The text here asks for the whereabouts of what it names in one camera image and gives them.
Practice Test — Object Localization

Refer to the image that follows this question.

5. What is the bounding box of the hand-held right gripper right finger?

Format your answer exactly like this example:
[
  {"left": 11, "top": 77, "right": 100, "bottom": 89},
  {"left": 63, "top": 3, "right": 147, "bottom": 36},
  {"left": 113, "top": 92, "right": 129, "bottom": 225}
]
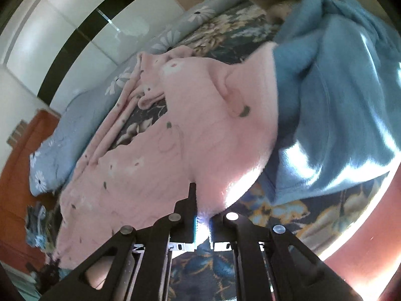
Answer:
[{"left": 209, "top": 212, "right": 364, "bottom": 301}]

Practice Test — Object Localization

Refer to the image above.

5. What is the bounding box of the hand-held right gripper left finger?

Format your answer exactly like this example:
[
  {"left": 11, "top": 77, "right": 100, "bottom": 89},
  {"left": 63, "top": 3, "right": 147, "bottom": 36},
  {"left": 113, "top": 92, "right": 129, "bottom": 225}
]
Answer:
[{"left": 41, "top": 182, "right": 198, "bottom": 301}]

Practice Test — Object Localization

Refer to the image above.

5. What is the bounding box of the pink fleece garment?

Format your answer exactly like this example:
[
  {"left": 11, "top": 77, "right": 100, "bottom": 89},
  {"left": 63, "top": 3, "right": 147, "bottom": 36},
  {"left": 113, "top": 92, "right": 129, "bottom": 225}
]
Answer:
[{"left": 54, "top": 42, "right": 279, "bottom": 290}]

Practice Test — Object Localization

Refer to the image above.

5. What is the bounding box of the blue patterned cloth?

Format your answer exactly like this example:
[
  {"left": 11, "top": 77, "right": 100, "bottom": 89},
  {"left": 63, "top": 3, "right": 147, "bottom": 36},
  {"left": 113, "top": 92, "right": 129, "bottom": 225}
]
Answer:
[{"left": 24, "top": 204, "right": 60, "bottom": 251}]

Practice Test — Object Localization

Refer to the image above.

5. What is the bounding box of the blue fleece garment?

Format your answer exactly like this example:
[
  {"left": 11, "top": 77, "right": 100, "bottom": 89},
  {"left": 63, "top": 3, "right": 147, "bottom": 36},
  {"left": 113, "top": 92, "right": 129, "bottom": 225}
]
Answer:
[{"left": 262, "top": 0, "right": 401, "bottom": 207}]

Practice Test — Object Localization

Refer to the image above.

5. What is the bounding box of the orange wooden headboard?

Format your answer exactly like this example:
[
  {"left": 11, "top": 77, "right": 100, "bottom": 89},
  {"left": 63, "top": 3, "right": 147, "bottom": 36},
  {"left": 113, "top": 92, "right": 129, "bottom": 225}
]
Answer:
[{"left": 0, "top": 109, "right": 62, "bottom": 276}]

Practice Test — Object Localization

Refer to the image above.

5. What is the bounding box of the dark floral bed sheet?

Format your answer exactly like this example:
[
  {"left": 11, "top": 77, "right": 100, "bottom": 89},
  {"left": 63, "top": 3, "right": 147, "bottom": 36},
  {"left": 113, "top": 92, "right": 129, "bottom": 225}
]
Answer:
[{"left": 107, "top": 0, "right": 392, "bottom": 301}]

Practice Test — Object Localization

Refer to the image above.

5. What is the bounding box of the white wardrobe with black stripe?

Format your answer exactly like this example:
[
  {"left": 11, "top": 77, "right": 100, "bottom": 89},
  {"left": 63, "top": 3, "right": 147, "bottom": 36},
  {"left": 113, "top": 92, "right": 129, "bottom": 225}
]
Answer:
[{"left": 0, "top": 0, "right": 195, "bottom": 113}]

